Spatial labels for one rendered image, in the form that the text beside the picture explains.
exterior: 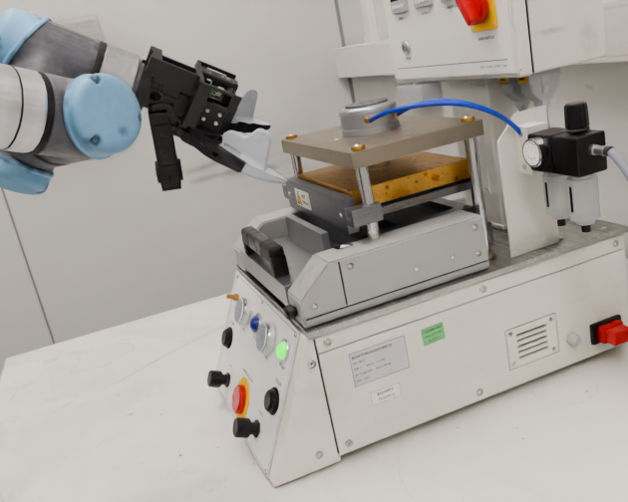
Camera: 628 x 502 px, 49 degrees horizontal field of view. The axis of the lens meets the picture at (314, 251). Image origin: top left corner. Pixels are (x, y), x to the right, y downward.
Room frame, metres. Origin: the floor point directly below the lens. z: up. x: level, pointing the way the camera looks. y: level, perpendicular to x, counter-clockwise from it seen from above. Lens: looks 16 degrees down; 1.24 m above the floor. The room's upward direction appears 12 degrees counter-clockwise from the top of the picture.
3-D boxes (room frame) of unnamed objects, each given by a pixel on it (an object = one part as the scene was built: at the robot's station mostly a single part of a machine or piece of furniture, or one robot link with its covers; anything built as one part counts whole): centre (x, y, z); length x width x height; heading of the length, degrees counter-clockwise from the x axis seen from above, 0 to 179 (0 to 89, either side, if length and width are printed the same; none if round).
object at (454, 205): (0.94, -0.11, 0.98); 0.20 x 0.17 x 0.03; 17
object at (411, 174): (0.93, -0.11, 1.07); 0.22 x 0.17 x 0.10; 17
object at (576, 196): (0.77, -0.30, 1.05); 0.15 x 0.05 x 0.15; 17
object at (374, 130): (0.93, -0.15, 1.08); 0.31 x 0.24 x 0.13; 17
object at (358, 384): (0.92, -0.11, 0.84); 0.53 x 0.37 x 0.17; 107
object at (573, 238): (0.95, -0.14, 0.93); 0.46 x 0.35 x 0.01; 107
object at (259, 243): (0.89, 0.07, 0.99); 0.15 x 0.02 x 0.04; 17
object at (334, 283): (0.78, -0.08, 0.97); 0.26 x 0.05 x 0.07; 107
